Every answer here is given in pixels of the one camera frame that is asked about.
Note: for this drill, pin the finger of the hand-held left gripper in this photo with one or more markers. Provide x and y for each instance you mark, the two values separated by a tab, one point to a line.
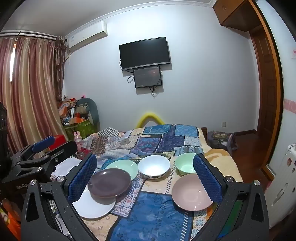
64	148
42	143

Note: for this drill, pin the brown wooden door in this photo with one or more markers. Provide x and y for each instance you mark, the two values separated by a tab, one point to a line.
263	92

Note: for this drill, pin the yellow foam noodle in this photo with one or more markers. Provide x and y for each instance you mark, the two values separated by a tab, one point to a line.
148	115

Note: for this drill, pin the green storage box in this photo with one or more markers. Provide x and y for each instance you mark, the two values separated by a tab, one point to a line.
83	128

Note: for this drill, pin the white bowl with black spots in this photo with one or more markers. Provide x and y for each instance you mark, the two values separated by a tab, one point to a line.
153	165

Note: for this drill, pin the purple plate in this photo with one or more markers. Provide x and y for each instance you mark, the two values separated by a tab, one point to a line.
108	183

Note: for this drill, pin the brown wooden overhead cabinet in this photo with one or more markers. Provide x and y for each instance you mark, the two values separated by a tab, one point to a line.
233	14

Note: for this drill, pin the white wall socket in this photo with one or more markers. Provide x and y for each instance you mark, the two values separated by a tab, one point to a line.
224	124

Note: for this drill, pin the pile of cardboard boxes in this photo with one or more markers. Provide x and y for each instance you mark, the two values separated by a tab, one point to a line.
69	109

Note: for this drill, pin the light green plate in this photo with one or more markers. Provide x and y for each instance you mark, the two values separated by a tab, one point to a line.
124	166

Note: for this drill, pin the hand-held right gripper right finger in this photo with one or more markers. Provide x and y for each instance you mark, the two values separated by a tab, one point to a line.
207	178

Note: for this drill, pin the black wall television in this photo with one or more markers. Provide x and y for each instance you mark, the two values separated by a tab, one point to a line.
144	53

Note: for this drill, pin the red box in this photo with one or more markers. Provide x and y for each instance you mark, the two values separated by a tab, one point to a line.
59	141

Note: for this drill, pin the white suitcase with stickers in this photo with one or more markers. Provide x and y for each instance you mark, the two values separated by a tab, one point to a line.
282	185

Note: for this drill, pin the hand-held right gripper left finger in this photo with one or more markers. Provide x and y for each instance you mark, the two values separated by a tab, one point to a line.
81	178

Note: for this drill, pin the pink bowl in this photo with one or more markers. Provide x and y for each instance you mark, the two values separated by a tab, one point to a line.
189	194

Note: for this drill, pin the small black monitor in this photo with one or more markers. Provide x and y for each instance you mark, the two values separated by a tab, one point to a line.
147	76

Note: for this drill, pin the patterned backpack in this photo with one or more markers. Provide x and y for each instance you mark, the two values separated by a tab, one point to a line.
219	139

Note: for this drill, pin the white air conditioner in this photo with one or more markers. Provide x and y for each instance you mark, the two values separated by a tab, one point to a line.
85	37

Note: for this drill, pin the white wardrobe with pink hearts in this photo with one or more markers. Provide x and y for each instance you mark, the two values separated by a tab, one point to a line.
286	81

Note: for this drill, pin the light green bowl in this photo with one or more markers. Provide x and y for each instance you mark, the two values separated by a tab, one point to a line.
185	164

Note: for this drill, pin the grey cushion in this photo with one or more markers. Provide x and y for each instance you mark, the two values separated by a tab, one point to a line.
93	111

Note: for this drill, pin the pink bunny toy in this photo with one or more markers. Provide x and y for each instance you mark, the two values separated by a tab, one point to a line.
78	139

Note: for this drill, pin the red white sticker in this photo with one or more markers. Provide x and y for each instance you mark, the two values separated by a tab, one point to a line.
294	53

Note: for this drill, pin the striped brown curtain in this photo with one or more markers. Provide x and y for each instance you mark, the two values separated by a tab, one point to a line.
30	92

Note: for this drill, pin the blue patchwork blanket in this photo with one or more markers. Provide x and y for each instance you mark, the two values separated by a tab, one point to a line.
150	215

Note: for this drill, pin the white plate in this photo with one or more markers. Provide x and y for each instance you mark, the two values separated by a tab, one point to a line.
92	208

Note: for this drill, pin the white paper sheet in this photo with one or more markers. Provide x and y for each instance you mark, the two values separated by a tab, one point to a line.
67	166

